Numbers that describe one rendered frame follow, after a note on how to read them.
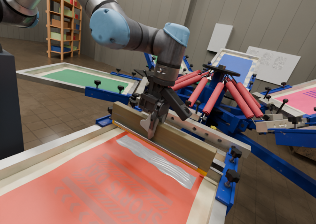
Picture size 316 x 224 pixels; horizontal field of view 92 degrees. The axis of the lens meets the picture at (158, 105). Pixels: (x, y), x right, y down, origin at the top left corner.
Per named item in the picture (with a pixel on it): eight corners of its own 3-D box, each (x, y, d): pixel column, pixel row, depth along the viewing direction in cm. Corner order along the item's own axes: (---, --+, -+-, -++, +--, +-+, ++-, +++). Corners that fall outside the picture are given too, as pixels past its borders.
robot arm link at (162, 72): (183, 68, 48) (172, 69, 41) (179, 82, 50) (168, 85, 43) (163, 62, 51) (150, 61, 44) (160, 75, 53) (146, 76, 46)
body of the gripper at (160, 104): (149, 104, 58) (157, 73, 53) (169, 114, 54) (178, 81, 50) (137, 109, 51) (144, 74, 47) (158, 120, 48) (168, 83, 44)
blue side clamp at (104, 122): (101, 136, 70) (103, 123, 67) (94, 132, 72) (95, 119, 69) (140, 118, 95) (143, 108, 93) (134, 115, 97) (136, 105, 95)
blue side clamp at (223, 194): (224, 219, 48) (233, 204, 45) (208, 208, 50) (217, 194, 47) (233, 166, 73) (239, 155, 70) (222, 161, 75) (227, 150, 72)
